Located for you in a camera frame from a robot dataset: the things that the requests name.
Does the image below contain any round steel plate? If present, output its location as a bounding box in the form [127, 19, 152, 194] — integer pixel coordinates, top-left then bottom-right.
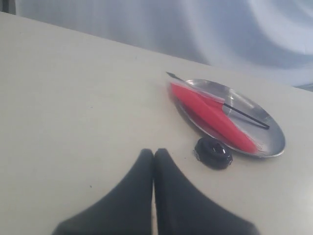
[175, 79, 286, 158]

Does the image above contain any white backdrop cloth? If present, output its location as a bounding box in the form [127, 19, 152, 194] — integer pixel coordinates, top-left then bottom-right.
[1, 0, 313, 91]

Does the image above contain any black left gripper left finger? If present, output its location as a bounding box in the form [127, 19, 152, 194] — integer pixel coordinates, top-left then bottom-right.
[53, 149, 154, 235]

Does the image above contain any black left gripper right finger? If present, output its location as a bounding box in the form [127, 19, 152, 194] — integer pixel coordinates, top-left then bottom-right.
[154, 148, 257, 235]

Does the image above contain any red white flag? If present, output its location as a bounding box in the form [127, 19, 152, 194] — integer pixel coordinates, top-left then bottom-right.
[167, 72, 270, 154]

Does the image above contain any black round flag base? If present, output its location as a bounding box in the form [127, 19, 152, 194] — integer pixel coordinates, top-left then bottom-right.
[194, 137, 233, 170]

